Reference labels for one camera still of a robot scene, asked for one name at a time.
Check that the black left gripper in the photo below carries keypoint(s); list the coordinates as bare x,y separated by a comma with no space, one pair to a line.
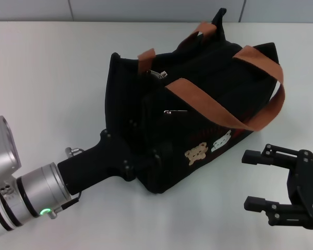
94,166

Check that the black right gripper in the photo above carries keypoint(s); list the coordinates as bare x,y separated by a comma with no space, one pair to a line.
307,182

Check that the silver main zipper pull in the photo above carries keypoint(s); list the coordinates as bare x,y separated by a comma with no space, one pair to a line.
160,74

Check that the silver pocket zipper pull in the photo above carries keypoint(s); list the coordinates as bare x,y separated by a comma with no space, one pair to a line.
169,112

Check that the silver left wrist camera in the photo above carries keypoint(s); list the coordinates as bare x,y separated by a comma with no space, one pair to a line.
2,151

